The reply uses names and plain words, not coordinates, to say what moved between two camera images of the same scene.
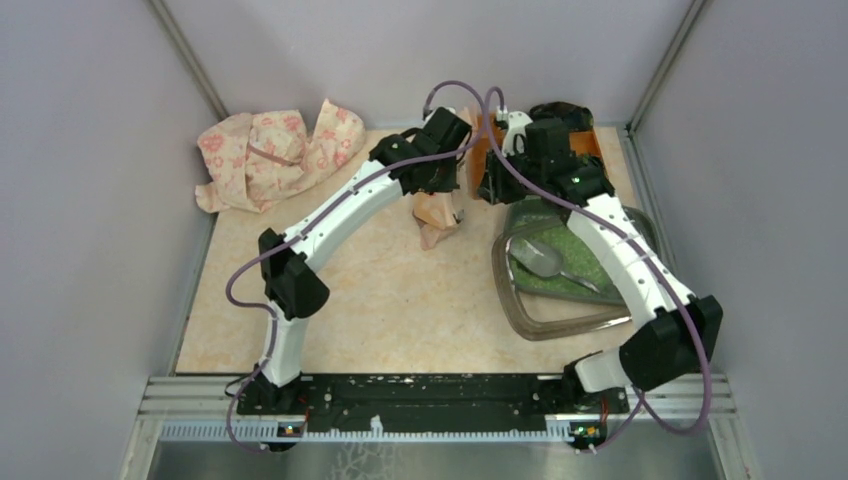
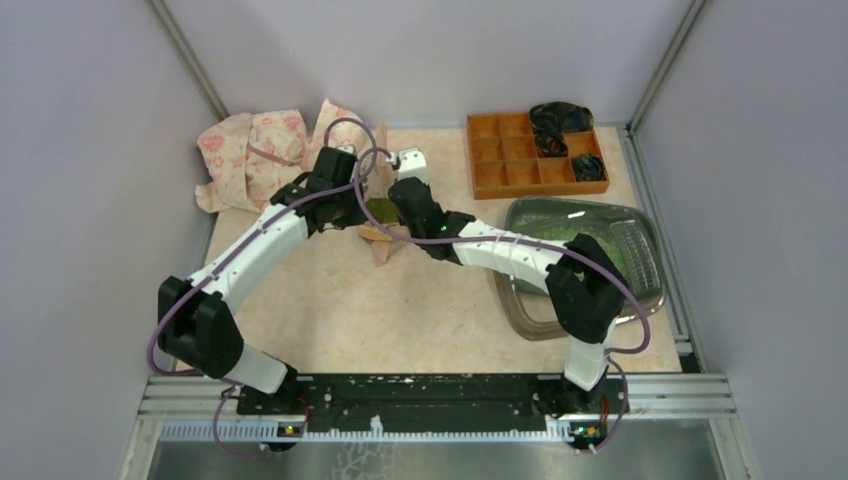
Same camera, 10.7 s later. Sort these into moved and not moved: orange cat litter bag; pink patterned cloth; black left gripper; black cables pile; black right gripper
Moved: black left gripper; orange cat litter bag; black right gripper
Not moved: black cables pile; pink patterned cloth
